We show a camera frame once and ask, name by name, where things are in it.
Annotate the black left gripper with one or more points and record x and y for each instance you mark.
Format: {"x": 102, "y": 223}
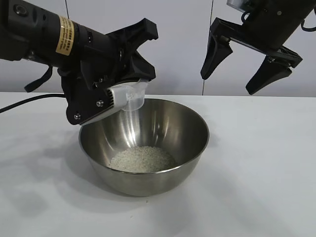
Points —
{"x": 103, "y": 51}

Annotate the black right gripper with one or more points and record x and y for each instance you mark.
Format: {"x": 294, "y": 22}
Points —
{"x": 274, "y": 23}

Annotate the translucent plastic measuring cup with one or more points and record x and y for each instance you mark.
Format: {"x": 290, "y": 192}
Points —
{"x": 134, "y": 102}

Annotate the white rice grains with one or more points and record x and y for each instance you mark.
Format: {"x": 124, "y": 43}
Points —
{"x": 143, "y": 159}

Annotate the stainless steel mixing bowl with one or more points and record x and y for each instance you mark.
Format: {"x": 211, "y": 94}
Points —
{"x": 148, "y": 182}

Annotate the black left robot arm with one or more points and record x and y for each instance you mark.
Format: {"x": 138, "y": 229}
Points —
{"x": 29, "y": 32}

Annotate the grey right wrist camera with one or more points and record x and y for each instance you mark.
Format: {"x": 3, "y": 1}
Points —
{"x": 237, "y": 3}

